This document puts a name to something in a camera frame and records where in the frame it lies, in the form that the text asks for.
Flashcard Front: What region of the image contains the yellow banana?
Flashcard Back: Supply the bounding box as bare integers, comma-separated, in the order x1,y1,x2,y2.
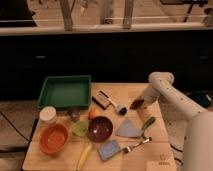
76,143,92,171

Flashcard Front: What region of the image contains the brown wooden block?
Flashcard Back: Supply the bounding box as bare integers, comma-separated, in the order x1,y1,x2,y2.
92,97,110,110

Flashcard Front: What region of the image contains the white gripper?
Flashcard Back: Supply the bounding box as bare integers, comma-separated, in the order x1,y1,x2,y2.
139,84,160,109

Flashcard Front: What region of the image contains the brown grape bunch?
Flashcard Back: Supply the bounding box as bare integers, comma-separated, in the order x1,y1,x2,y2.
130,98,144,110

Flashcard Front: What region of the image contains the black cable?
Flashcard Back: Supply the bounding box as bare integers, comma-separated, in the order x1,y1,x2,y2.
170,143,185,166

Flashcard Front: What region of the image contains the brown mushroom toy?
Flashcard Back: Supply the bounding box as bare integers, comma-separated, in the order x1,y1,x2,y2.
68,108,80,122

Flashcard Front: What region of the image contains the green handled spatula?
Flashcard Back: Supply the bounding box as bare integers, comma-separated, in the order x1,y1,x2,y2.
115,117,155,138

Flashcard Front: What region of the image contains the white handled brush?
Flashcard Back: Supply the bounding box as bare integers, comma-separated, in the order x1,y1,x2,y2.
100,91,127,116

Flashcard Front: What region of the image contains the purple bowl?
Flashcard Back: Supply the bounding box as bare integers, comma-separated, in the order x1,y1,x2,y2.
87,116,113,143

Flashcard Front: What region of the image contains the blue sponge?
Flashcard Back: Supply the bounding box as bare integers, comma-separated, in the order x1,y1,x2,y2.
98,140,121,161

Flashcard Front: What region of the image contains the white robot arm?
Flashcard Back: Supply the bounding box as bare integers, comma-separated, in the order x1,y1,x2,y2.
140,72,213,171

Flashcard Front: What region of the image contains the small green cup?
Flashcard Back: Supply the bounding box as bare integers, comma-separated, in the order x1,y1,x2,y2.
72,121,88,137

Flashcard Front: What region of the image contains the orange fruit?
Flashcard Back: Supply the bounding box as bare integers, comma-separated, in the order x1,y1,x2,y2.
88,108,99,120

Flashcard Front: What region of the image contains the wooden cutting board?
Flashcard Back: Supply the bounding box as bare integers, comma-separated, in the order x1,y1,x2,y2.
21,82,178,171

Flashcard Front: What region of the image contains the white lidded jar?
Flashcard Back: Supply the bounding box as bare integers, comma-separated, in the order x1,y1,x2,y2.
39,106,57,124

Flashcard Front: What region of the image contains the orange bowl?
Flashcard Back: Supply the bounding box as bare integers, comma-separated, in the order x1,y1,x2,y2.
39,124,69,155

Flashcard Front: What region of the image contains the green plastic tray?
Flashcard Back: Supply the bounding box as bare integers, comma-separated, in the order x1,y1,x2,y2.
37,75,91,110

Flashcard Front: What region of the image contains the silver fork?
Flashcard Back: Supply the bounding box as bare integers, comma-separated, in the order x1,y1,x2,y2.
123,137,152,154

